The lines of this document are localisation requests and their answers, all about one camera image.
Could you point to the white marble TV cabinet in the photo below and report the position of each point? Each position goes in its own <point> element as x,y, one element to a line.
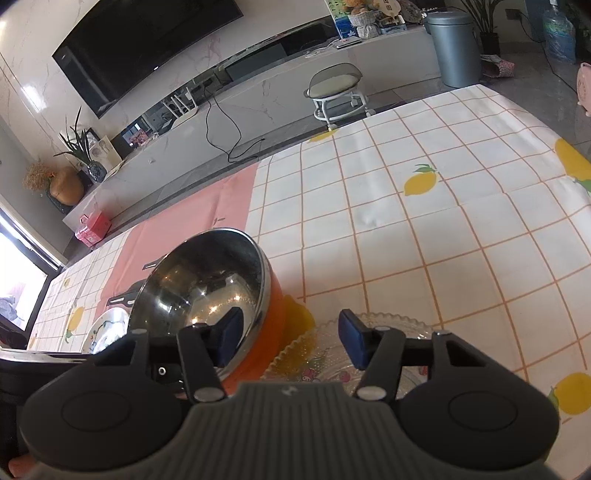
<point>277,92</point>

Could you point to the glass door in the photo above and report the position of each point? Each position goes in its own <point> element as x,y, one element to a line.
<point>18,277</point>

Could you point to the black television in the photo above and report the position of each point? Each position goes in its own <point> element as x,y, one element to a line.
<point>138,46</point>

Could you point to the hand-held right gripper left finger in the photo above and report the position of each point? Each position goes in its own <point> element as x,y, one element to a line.
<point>229,334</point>

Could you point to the steel bowl with orange outside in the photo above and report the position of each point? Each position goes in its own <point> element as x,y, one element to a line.
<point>207,277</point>

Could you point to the white painted plate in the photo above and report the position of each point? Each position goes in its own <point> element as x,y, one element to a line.
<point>108,330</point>

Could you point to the orange vase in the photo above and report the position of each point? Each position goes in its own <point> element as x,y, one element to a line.
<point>67,187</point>

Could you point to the blue water bottle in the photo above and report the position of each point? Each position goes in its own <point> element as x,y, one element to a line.
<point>561,37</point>

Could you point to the potted plant with long leaves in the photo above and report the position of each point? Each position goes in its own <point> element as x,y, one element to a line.
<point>490,44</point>

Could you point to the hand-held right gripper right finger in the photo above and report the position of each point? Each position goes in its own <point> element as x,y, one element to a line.
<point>352,341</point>

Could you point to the pink placemat with cutlery print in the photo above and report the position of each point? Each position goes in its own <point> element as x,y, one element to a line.
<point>203,203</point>

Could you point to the brown teddy bear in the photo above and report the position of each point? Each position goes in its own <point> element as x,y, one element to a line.
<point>356,5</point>

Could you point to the white stool with grey backrest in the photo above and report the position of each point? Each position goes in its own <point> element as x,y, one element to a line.
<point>333,83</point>

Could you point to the pink round object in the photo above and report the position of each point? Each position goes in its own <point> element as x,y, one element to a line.
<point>584,87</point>

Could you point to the aloe plant in blue vase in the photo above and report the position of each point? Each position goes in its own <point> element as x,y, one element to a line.
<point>85,152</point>

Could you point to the grey trash can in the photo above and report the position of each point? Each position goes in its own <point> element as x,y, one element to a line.
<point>455,46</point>

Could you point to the lemon print checked tablecloth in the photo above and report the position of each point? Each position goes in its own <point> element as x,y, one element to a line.
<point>415,254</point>

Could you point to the pink patterned bag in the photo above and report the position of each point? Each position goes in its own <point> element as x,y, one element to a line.
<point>498,67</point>

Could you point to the red box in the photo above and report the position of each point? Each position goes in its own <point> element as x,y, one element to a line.
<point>92,230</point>

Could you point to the dried flower bunch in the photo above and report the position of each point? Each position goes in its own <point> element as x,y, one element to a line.
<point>38,176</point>

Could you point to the clear glass plate with print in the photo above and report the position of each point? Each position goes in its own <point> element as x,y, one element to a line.
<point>318,362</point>

